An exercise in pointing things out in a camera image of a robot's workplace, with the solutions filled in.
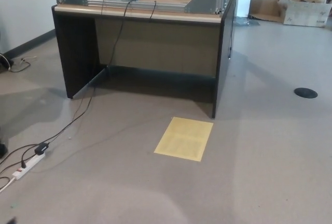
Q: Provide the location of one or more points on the yellow paper sheet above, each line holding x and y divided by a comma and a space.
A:
182, 139

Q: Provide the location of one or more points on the black round floor cover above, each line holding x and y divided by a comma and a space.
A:
306, 92

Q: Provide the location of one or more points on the dark brown desk beige top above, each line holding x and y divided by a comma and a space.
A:
75, 53

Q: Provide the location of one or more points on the flat brown cardboard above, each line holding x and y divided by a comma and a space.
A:
264, 10

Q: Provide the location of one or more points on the black shoe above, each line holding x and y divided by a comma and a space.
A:
2, 148

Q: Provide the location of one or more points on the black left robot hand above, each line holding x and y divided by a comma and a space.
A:
13, 221

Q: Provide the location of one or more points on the clear plastic wrap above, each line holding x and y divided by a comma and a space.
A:
246, 22

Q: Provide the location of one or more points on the open cardboard box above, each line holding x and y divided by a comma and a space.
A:
304, 14

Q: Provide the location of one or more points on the white power strip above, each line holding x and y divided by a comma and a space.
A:
30, 164

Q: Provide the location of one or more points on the black plug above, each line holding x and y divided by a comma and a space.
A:
23, 165

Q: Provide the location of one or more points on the black power adapter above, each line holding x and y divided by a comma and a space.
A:
42, 148

